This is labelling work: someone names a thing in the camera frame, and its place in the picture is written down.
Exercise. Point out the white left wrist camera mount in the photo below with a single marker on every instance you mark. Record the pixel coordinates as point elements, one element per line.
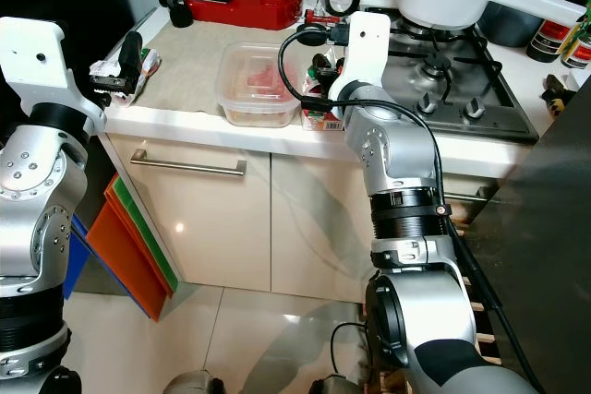
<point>51,57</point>

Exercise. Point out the clear plastic food container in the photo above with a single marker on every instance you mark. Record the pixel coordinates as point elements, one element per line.
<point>259,80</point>

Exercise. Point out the dark bottle red label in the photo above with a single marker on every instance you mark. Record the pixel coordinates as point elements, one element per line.
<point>549,39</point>

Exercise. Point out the small black tool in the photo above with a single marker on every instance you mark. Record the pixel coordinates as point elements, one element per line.
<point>558,89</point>

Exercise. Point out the small red green carton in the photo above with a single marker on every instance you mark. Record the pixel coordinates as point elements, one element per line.
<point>321,117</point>

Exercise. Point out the cream kitchen base cabinet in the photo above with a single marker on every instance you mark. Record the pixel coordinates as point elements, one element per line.
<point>222,228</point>

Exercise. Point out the beige counter mat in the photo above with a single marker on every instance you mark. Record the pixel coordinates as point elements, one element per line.
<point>185,62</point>

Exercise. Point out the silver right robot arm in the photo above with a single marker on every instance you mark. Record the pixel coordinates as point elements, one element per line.
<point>402,163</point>

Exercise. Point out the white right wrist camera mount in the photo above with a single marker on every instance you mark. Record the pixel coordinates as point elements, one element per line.
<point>365,53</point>

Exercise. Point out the white food packet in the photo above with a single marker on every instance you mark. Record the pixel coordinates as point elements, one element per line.
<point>106,76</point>

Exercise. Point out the green cutting board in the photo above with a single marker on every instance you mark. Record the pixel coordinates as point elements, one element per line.
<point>157,237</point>

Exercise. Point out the blue cutting board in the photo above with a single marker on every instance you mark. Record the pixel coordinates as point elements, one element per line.
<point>76,260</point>

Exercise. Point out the black tape roll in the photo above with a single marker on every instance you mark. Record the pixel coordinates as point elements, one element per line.
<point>307,36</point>

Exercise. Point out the grey left robot foot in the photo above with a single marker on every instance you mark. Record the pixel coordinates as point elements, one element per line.
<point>194,384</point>

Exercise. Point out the orange cutting board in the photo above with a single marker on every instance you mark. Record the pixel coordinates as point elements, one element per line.
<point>129,260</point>

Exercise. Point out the grey robot foot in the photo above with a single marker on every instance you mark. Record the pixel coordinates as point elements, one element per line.
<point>335,386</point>
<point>194,384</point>

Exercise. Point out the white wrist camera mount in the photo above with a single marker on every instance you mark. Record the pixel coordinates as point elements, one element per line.
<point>365,53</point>
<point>51,57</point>

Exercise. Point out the grey right robot foot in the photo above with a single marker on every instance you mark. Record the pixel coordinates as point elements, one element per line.
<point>335,386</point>

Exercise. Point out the small red tool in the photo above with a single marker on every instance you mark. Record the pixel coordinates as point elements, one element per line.
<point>319,17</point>

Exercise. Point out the black gas hob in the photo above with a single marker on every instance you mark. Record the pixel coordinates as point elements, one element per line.
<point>462,89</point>

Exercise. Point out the dark cooking pot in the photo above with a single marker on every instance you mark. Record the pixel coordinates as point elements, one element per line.
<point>508,23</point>

